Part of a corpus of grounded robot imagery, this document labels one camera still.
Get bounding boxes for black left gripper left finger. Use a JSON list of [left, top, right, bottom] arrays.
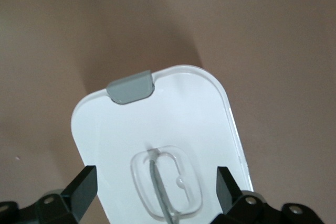
[[35, 165, 98, 224]]

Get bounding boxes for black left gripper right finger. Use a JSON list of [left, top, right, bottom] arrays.
[[212, 166, 266, 224]]

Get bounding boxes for white box lid grey latches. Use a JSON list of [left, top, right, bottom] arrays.
[[70, 63, 255, 224]]

